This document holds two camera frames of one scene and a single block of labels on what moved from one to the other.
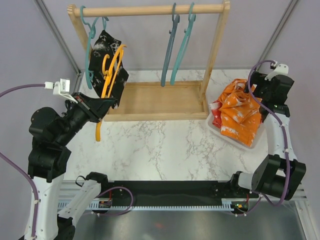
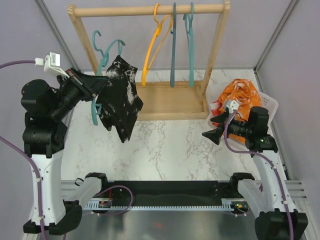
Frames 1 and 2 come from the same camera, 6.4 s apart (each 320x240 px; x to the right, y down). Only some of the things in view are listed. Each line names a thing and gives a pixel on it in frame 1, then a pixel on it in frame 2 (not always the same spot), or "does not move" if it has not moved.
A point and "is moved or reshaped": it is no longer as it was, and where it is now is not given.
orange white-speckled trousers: x=240 y=113 does not move
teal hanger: x=92 y=27 to x=104 y=58
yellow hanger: x=110 y=76 to x=171 y=19
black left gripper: x=96 y=107 to x=90 y=84
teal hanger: x=191 y=19 to x=189 y=22
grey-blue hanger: x=176 y=19 is moved or reshaped
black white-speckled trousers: x=108 y=76 to x=119 y=104
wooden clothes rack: x=157 y=100 does not move
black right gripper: x=258 y=78 to x=216 y=134
